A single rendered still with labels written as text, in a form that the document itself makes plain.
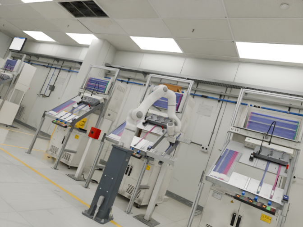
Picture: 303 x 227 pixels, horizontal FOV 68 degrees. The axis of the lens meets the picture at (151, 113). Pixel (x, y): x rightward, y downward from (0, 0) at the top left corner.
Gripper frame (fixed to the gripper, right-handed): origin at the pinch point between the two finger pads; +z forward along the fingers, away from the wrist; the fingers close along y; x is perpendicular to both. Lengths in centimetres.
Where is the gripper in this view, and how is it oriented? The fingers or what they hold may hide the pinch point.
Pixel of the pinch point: (171, 144)
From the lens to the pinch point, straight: 270.7
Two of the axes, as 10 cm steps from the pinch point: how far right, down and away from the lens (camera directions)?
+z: 1.0, 7.8, 6.2
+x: -5.1, 5.7, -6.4
